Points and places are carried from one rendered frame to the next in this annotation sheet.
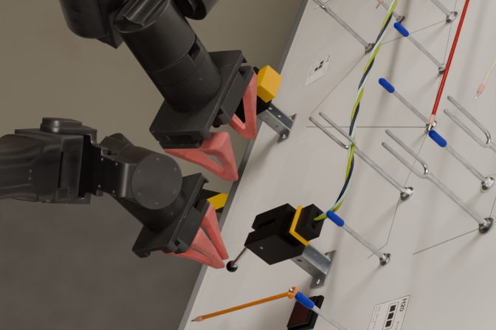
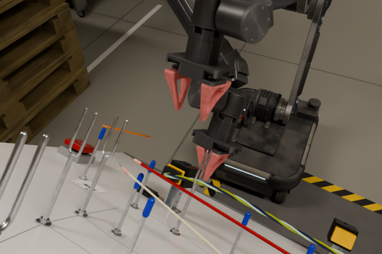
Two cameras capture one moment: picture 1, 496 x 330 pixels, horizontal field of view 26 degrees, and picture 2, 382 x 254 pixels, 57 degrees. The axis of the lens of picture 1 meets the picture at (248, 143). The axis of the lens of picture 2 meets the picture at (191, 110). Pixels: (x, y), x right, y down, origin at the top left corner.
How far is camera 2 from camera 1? 99 cm
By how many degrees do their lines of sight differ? 67
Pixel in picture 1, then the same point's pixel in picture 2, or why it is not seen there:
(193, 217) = (207, 142)
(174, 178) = (198, 101)
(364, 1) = not seen: outside the picture
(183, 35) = (199, 16)
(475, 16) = not seen: outside the picture
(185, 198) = (218, 140)
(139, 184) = (194, 86)
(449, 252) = (91, 205)
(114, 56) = not seen: outside the picture
